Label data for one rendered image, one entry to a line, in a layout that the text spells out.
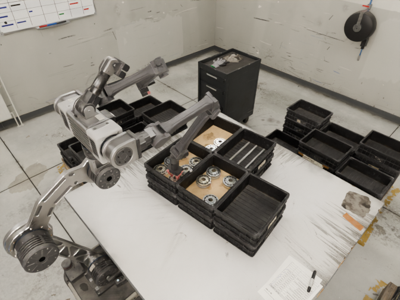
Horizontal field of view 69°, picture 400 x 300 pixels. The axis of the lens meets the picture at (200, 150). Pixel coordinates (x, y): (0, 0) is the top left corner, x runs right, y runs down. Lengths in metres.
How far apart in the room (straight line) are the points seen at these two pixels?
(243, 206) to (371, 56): 3.27
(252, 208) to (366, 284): 1.30
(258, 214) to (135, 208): 0.82
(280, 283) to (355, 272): 1.17
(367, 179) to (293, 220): 1.19
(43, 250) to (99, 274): 0.57
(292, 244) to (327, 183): 0.64
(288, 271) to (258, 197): 0.47
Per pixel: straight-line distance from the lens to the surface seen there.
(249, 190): 1.99
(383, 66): 4.64
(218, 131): 2.44
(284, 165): 2.41
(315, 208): 2.18
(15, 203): 3.45
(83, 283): 2.40
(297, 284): 1.84
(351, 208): 2.28
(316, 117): 3.48
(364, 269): 2.92
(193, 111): 1.47
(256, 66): 3.60
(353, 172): 3.08
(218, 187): 1.98
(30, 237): 1.79
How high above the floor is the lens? 2.29
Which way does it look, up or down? 40 degrees down
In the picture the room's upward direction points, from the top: 1 degrees clockwise
